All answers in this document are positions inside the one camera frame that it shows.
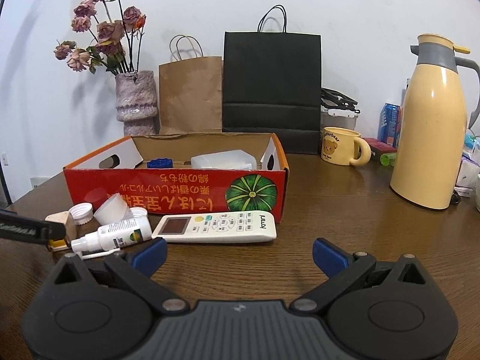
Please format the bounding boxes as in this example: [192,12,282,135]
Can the blue drink can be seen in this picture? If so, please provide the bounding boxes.
[377,102,402,147]

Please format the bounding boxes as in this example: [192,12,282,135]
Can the white spray bottle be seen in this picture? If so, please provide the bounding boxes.
[70,217,152,260]

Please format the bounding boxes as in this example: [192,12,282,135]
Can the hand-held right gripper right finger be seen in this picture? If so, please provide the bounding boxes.
[290,237,427,312]

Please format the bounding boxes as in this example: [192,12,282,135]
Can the maroon small box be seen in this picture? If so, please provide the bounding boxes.
[362,137,398,162]

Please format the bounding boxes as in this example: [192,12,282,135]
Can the red cardboard box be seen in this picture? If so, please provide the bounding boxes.
[63,132,290,225]

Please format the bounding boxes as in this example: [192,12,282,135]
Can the black paper bag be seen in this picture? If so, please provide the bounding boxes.
[223,5,322,154]

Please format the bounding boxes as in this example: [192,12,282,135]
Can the white remote control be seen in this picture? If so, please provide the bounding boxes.
[151,212,277,244]

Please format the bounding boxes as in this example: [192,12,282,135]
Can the white cylindrical cup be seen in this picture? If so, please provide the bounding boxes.
[93,192,136,226]

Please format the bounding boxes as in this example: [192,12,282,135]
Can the black light stand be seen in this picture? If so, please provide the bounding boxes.
[0,165,10,208]

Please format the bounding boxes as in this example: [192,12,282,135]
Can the clear container white lid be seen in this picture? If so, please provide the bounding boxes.
[320,107,357,132]

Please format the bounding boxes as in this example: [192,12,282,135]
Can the yellow bear mug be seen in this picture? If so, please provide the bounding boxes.
[320,127,372,167]

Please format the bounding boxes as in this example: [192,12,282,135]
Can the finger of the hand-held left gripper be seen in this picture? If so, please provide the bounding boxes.
[0,210,67,247]

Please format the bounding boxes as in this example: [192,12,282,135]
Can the translucent plastic container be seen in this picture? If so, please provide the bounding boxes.
[190,150,257,170]

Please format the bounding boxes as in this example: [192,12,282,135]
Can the tissue packs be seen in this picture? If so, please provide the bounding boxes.
[455,135,480,197]

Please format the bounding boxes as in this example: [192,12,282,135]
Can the beige cube container gold trim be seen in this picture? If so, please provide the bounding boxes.
[45,211,78,252]

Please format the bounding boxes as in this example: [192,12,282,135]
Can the purple textured ceramic vase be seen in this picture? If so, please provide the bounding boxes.
[115,70,158,136]

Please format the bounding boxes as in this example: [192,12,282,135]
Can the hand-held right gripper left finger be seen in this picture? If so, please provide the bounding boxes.
[53,237,189,312]

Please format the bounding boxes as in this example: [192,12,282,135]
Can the brown paper bag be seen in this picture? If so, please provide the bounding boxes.
[158,34,223,135]

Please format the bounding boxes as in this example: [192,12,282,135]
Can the yellow thermos jug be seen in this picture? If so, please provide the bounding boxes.
[390,34,480,211]

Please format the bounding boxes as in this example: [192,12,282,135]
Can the dried pink roses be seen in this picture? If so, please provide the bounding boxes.
[54,0,147,76]

